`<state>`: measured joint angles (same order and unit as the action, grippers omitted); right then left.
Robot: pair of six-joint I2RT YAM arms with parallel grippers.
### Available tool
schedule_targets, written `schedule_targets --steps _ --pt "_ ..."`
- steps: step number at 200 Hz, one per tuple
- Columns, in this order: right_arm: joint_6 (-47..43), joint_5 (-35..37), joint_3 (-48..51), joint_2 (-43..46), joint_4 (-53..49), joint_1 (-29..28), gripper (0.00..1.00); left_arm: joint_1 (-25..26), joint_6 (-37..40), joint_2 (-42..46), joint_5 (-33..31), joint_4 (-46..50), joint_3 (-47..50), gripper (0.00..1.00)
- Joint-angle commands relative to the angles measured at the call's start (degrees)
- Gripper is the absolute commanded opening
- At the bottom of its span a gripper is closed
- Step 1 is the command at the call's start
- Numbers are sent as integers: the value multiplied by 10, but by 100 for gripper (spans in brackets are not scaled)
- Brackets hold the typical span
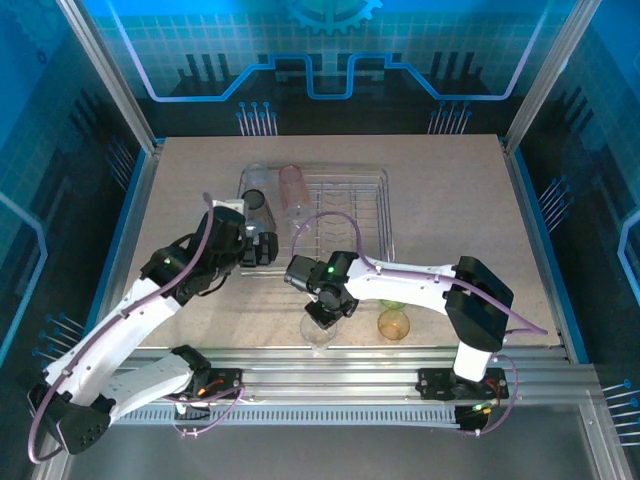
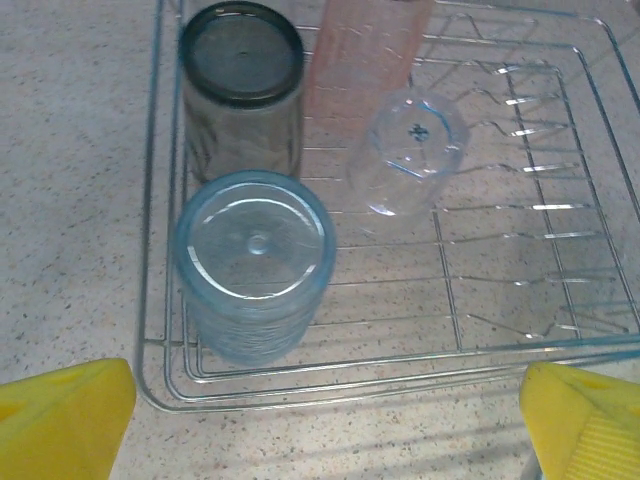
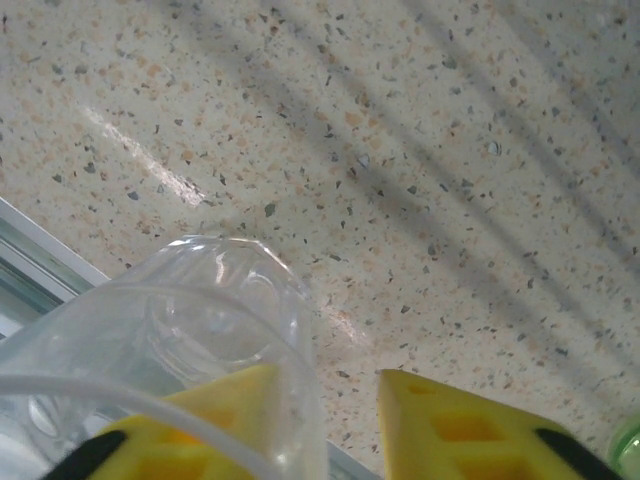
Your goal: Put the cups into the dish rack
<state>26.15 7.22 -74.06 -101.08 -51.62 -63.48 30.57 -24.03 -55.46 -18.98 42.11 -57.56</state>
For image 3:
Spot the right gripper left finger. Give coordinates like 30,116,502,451
47,363,281,480

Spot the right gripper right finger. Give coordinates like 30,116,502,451
377,368,625,480

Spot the small clear plastic cup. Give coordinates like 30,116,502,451
0,233,330,480

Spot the green plastic cup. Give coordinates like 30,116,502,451
606,413,640,474

